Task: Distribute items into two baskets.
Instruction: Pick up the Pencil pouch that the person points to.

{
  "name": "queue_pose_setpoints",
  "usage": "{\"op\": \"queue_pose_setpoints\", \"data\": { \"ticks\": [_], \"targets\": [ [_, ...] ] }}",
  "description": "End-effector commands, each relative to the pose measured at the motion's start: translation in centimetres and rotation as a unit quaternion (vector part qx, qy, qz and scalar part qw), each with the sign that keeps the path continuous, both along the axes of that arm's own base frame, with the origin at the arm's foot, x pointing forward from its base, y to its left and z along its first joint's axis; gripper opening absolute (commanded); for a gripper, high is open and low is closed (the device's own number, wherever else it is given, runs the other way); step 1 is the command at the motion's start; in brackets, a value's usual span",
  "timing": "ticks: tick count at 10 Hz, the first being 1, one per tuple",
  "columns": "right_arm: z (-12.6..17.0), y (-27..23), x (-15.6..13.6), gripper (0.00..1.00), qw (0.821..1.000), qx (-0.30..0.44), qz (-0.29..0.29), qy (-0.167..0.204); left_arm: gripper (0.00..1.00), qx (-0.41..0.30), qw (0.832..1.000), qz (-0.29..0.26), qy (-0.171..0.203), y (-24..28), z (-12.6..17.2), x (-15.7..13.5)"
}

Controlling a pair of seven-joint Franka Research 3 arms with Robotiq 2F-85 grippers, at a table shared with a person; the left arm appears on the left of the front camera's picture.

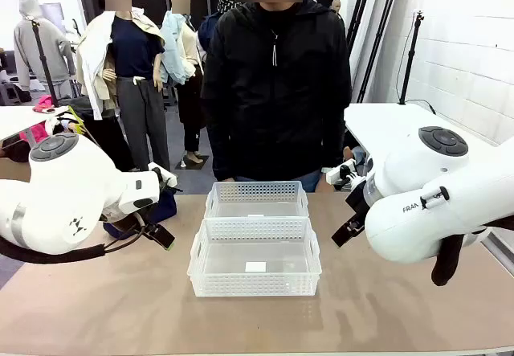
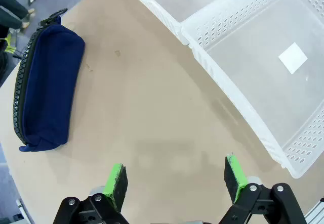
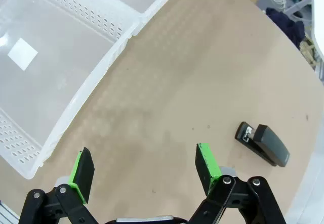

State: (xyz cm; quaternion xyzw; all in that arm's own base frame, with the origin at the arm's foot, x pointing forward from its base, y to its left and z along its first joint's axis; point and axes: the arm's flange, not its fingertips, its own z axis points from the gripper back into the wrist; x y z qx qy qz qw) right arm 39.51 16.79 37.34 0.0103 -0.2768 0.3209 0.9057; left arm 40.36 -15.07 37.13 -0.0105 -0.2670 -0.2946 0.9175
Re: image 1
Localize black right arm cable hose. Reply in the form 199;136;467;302
430;215;514;288

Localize white perforated plastic basket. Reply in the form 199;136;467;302
186;217;323;298
203;180;310;221

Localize lime green long bar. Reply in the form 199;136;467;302
66;105;88;136

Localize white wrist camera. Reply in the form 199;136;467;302
147;162;178;189
325;158;357;186

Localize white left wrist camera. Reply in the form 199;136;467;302
147;162;178;189

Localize large white table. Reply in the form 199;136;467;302
344;102;501;172

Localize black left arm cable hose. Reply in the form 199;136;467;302
0;211;152;265

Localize black tripod with small camera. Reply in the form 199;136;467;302
397;10;437;115

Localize black mannequin base plate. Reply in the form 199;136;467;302
175;153;210;171

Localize person's left forearm black sleeve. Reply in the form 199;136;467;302
320;94;353;172

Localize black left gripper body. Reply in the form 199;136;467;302
135;207;162;232

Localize person in black jacket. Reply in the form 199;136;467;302
200;0;353;194

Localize person's left hand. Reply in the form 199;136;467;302
316;173;337;194

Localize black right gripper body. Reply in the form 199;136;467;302
345;186;373;223

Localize white height adjustable desk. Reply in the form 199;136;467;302
0;105;70;148

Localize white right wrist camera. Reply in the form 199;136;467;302
325;158;357;186

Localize navy blue zipper pouch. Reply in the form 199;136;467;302
100;189;178;241

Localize person's right forearm black sleeve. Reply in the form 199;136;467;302
200;94;237;181

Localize black tripod pole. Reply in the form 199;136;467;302
31;18;60;108

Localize bright pink garment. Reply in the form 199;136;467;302
18;122;51;145

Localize brown cardboard box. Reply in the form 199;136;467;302
0;157;32;183

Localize black light stand pole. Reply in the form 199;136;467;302
346;0;378;47
356;0;403;104

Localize pink cloth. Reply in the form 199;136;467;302
32;94;56;115

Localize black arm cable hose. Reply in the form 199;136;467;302
430;215;514;288
0;211;152;265

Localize mannequin in light blue jacket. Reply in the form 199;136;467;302
160;0;210;168

